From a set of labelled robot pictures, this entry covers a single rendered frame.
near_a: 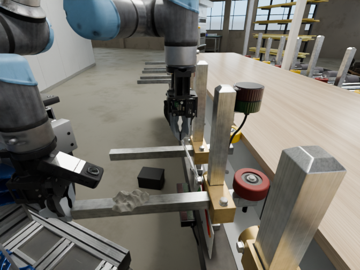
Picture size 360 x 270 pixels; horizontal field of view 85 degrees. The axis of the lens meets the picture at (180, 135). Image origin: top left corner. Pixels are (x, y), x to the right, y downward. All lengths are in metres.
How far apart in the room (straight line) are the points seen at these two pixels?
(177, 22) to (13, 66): 0.29
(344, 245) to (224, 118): 0.29
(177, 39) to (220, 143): 0.24
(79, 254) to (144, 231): 0.44
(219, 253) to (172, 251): 0.83
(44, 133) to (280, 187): 0.37
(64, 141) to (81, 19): 0.35
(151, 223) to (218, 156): 1.14
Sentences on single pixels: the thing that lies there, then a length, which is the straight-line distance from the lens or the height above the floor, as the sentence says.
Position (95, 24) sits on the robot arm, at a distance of 0.36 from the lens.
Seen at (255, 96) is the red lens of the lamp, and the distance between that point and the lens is 0.41.
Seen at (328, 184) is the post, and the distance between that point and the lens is 0.21.
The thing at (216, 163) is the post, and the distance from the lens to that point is 0.47.
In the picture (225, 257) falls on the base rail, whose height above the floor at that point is 0.70.
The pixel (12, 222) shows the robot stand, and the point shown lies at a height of 0.72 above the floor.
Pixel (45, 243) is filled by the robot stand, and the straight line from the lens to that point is 1.39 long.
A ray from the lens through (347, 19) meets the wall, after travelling 11.86.
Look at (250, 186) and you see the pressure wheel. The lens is 0.48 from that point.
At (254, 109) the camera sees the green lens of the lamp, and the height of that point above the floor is 1.07.
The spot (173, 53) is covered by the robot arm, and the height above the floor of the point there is 1.17.
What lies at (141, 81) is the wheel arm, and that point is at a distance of 1.62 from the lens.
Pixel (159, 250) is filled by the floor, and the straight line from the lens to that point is 1.42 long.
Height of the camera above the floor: 1.21
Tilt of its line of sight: 29 degrees down
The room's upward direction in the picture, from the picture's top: straight up
